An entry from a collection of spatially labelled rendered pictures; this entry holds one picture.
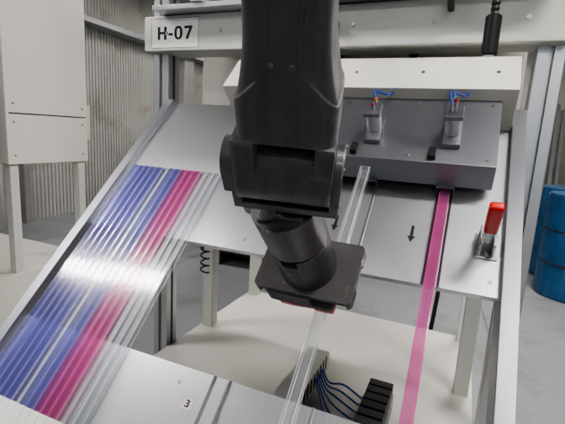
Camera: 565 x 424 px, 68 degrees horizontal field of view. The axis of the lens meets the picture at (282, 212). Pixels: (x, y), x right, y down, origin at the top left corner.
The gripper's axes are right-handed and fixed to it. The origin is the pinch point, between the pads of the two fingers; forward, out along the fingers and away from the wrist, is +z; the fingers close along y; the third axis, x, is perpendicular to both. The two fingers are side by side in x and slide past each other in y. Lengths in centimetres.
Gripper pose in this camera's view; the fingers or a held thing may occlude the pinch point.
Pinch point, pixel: (324, 302)
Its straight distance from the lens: 50.7
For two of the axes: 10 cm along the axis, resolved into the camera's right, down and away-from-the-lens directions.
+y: -9.1, -1.3, 3.9
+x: -3.3, 8.0, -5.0
